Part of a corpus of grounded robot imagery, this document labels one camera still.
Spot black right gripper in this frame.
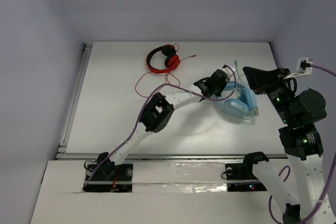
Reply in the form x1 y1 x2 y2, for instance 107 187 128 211
243 65 296 124

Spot green headphone cable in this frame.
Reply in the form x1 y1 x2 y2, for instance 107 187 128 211
233 60 260 119

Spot light blue headphones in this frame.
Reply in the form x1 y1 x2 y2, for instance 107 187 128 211
214 81 259 120

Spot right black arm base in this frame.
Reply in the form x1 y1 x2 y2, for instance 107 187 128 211
221 152 269 192

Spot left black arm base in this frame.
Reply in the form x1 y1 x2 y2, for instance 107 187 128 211
83 163 134 193

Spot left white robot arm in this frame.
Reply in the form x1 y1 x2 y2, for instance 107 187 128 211
93 65 235 179

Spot red black headphones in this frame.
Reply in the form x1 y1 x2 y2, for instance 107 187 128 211
146 45 181 74

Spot white foam front board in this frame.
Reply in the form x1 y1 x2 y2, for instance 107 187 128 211
31 157 281 223

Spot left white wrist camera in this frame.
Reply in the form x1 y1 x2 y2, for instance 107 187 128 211
221 65 236 78

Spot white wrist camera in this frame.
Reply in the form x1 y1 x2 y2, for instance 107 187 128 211
284 57 312 79
221 65 236 78

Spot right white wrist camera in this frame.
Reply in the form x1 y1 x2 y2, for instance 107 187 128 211
284 57 312 79

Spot red headphone cable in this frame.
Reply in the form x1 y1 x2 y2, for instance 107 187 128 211
134 43 198 99

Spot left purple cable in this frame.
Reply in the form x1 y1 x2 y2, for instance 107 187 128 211
83 67 236 190

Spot aluminium left side rail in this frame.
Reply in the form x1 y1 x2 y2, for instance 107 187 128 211
57 43 93 156

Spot aluminium rail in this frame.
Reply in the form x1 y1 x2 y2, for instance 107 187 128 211
54 153 289 161
57 43 93 156

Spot aluminium front rail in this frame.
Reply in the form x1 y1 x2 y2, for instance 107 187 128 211
54 153 289 161

